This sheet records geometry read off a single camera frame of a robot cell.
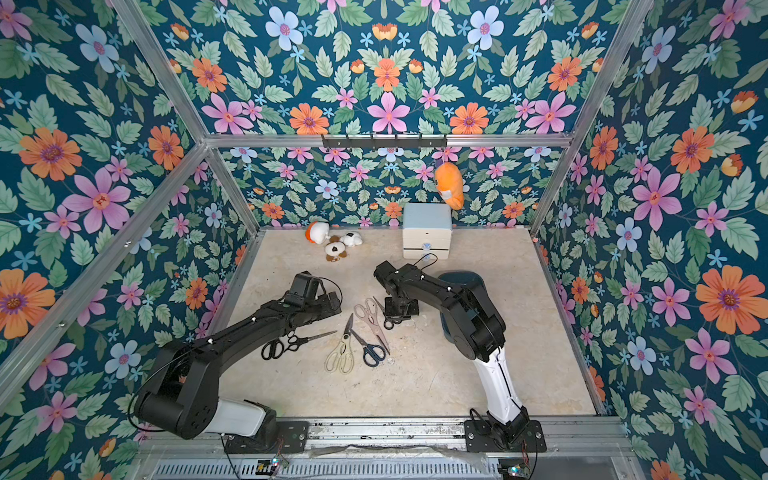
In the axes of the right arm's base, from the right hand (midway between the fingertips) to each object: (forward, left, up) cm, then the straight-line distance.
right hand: (400, 318), depth 96 cm
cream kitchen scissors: (-14, +16, +2) cm, 22 cm away
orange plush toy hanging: (+35, -16, +27) cm, 47 cm away
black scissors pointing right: (-10, +32, +2) cm, 33 cm away
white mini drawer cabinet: (+26, -9, +15) cm, 31 cm away
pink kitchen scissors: (+3, +11, 0) cm, 11 cm away
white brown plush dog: (+27, +25, +5) cm, 37 cm away
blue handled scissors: (-12, +8, +1) cm, 15 cm away
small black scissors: (-3, +3, +2) cm, 5 cm away
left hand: (+1, +21, +8) cm, 22 cm away
